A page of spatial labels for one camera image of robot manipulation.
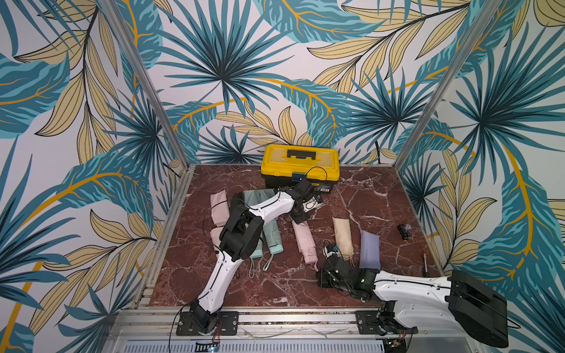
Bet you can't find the pink sleeved umbrella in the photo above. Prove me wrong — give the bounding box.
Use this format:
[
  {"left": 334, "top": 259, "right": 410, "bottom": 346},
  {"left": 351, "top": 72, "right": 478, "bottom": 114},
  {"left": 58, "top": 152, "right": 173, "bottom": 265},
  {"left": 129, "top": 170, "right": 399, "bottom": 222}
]
[{"left": 292, "top": 222, "right": 318, "bottom": 271}]

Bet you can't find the mint sleeved umbrella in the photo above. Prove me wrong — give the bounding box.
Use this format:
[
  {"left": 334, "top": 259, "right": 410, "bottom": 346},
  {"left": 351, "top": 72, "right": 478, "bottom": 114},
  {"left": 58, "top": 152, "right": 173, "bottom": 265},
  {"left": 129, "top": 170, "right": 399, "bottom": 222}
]
[
  {"left": 263, "top": 219, "right": 284, "bottom": 255},
  {"left": 250, "top": 240, "right": 263, "bottom": 259}
]

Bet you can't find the mint umbrella sleeve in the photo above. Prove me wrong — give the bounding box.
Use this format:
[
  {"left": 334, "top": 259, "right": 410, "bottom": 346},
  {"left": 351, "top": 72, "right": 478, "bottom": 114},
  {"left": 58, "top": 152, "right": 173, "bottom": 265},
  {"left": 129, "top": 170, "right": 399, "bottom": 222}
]
[{"left": 244, "top": 189, "right": 275, "bottom": 207}]

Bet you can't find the pink umbrella sleeve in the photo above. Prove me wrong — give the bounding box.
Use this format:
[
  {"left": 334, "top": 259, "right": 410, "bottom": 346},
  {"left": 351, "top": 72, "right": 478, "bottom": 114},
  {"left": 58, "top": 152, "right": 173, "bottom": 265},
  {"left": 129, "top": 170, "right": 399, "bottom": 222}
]
[{"left": 210, "top": 190, "right": 230, "bottom": 227}]

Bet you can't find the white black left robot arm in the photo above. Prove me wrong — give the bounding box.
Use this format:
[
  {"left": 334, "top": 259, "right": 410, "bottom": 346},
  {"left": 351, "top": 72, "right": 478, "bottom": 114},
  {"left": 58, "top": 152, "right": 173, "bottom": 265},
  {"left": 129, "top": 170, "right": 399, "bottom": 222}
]
[{"left": 188, "top": 179, "right": 318, "bottom": 334}]

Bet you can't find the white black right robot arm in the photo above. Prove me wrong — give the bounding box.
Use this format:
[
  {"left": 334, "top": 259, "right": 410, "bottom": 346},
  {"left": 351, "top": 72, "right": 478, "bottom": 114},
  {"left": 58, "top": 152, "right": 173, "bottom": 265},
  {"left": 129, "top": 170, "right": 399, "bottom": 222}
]
[{"left": 316, "top": 254, "right": 509, "bottom": 348}]

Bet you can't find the yellow black toolbox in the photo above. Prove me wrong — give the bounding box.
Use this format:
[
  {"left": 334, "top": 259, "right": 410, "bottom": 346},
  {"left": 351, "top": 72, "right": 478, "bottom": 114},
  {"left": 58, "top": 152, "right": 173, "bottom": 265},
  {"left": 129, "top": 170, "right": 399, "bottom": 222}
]
[{"left": 260, "top": 144, "right": 340, "bottom": 193}]

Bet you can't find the lavender sleeved umbrella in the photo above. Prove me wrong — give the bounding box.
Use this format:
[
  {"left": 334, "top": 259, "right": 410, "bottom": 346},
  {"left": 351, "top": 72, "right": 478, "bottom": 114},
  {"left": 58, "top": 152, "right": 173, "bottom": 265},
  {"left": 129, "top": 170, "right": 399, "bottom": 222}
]
[{"left": 359, "top": 230, "right": 381, "bottom": 270}]

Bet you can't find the beige sleeved umbrella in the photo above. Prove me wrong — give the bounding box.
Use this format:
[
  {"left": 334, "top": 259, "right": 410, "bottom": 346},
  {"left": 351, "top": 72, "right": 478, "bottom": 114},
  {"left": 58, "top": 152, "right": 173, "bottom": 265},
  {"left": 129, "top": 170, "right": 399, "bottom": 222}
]
[{"left": 333, "top": 218, "right": 354, "bottom": 260}]

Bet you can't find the small black electrical part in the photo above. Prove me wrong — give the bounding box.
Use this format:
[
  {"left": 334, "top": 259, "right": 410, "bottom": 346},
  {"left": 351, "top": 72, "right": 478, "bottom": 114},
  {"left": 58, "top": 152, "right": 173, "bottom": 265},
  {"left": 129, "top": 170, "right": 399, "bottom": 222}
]
[{"left": 397, "top": 224, "right": 413, "bottom": 241}]

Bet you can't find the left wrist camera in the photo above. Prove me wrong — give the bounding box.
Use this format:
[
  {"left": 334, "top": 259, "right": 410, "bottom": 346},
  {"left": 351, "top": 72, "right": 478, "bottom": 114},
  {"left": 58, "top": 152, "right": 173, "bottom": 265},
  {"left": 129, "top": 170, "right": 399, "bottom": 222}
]
[{"left": 303, "top": 196, "right": 324, "bottom": 213}]

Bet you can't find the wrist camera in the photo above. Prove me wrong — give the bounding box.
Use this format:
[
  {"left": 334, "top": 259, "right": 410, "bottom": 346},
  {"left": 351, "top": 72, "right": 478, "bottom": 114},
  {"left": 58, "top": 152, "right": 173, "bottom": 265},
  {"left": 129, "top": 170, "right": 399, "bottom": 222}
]
[
  {"left": 303, "top": 196, "right": 324, "bottom": 213},
  {"left": 323, "top": 244, "right": 342, "bottom": 258}
]

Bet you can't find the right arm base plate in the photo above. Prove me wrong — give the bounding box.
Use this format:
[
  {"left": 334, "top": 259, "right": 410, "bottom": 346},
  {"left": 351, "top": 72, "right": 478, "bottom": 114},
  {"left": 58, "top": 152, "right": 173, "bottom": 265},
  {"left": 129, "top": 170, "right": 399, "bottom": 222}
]
[{"left": 355, "top": 310, "right": 418, "bottom": 336}]

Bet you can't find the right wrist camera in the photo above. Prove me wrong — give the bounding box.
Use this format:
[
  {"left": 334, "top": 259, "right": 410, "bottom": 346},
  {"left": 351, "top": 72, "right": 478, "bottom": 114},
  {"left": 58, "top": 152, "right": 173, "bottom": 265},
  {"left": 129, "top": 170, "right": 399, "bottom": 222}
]
[{"left": 323, "top": 244, "right": 342, "bottom": 258}]

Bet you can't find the black handled screwdriver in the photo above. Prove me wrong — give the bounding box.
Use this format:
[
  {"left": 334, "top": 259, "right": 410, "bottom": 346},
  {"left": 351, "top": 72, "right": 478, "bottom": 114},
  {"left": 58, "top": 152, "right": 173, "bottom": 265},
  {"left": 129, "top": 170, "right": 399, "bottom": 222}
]
[{"left": 422, "top": 253, "right": 428, "bottom": 277}]

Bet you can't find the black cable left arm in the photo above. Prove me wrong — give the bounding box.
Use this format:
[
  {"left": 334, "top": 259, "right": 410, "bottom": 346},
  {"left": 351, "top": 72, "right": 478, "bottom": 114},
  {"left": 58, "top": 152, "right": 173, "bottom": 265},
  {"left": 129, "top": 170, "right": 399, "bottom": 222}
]
[{"left": 202, "top": 204, "right": 235, "bottom": 254}]

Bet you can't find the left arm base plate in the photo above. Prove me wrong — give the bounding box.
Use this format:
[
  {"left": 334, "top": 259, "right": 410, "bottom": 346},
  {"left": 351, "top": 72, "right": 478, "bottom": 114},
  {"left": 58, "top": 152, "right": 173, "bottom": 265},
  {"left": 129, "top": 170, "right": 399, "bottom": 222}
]
[{"left": 176, "top": 311, "right": 239, "bottom": 336}]

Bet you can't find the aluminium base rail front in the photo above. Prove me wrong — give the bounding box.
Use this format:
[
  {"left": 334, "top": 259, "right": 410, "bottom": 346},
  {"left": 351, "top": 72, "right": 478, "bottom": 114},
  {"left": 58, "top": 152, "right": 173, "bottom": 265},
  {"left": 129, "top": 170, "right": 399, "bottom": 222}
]
[{"left": 103, "top": 307, "right": 486, "bottom": 353}]

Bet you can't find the aluminium frame rail left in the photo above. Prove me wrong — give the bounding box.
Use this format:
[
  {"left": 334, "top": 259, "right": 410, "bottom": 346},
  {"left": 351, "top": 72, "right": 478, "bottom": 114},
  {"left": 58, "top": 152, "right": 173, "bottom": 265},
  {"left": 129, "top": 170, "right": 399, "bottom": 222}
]
[{"left": 99, "top": 0, "right": 190, "bottom": 170}]

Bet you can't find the aluminium frame rail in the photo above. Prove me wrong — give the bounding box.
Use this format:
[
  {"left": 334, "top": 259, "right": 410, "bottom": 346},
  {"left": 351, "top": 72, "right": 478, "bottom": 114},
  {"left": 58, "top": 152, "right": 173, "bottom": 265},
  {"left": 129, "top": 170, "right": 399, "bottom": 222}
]
[
  {"left": 393, "top": 0, "right": 503, "bottom": 171},
  {"left": 99, "top": 0, "right": 190, "bottom": 170}
]

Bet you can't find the aluminium frame rail right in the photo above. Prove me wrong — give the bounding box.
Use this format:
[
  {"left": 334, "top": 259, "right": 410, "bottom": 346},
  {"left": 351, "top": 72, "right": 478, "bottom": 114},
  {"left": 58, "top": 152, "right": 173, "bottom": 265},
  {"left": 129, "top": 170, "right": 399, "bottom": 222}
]
[{"left": 393, "top": 0, "right": 503, "bottom": 171}]

